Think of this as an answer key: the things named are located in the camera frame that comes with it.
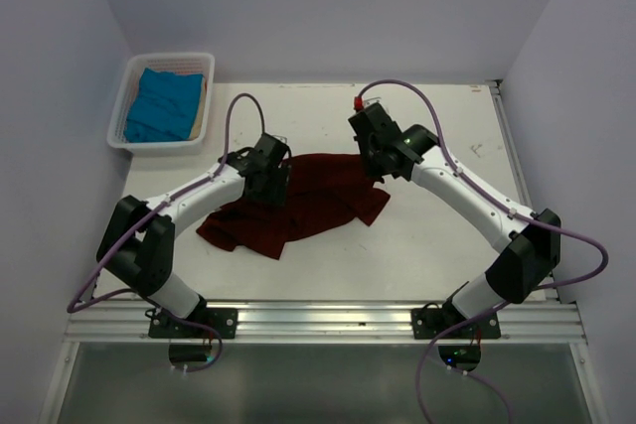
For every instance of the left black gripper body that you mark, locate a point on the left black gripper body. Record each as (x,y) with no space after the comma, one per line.
(274,188)

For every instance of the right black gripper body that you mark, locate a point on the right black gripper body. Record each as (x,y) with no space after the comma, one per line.
(369,159)

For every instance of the dark red t shirt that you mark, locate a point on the dark red t shirt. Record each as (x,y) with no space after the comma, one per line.
(325,191)

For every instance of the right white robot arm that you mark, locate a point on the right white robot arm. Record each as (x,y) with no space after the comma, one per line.
(527,254)

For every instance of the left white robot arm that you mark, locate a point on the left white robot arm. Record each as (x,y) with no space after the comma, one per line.
(138,245)

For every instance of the blue t shirt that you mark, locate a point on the blue t shirt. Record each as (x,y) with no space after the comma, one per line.
(165,108)

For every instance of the white plastic basket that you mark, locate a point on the white plastic basket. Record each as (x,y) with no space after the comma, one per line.
(179,63)

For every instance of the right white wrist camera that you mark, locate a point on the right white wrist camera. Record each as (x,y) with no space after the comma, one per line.
(359,104)

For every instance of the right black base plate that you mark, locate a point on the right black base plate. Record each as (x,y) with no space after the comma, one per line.
(430,320)

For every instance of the aluminium mounting rail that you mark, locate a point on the aluminium mounting rail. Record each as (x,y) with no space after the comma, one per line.
(333,322)

